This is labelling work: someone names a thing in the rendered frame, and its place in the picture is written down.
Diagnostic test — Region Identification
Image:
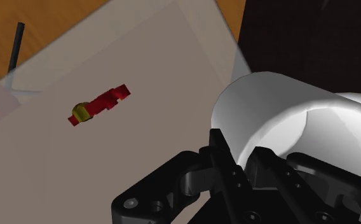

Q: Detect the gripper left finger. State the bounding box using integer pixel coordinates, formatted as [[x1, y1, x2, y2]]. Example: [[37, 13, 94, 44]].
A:
[[111, 128, 253, 224]]

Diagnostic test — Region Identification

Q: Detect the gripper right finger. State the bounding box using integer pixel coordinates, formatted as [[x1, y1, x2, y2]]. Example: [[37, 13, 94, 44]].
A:
[[245, 146, 361, 224]]

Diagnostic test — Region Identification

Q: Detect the red and yellow toy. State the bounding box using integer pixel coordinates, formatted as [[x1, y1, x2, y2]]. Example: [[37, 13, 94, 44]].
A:
[[67, 83, 132, 127]]

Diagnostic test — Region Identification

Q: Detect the glass table with black legs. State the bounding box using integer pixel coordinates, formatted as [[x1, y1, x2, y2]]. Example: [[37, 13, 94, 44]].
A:
[[0, 0, 253, 224]]

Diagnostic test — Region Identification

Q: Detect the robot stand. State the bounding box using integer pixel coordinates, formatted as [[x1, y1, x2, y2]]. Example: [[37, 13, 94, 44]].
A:
[[237, 0, 361, 96]]

